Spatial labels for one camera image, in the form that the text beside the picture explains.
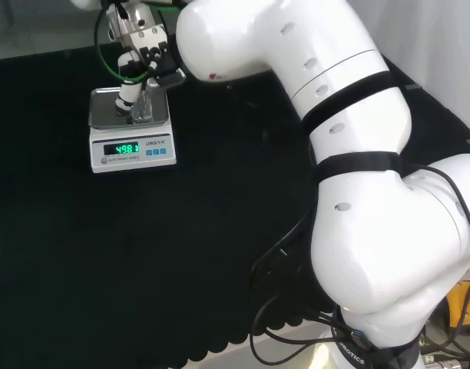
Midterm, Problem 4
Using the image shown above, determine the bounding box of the green cable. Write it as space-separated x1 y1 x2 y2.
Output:
94 0 190 85

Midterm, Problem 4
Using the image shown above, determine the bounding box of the clear glass beaker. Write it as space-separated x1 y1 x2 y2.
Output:
132 88 154 125

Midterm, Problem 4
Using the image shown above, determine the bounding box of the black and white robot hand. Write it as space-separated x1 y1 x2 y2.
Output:
71 0 181 117

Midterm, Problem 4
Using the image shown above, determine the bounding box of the black bench cloth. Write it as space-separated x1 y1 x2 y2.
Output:
0 41 470 369

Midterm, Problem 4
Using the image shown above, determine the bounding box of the black cable bundle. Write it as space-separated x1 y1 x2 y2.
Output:
249 207 378 366

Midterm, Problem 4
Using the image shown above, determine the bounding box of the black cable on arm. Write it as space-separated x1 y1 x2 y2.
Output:
419 164 470 254

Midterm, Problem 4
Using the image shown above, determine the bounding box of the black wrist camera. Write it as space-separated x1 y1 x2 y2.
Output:
154 68 188 89

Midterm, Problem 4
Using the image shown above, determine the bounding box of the yellow stop button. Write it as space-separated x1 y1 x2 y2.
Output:
445 258 470 332

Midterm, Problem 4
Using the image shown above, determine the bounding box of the white electronic balance steel pan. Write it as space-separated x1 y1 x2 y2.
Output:
88 87 177 175

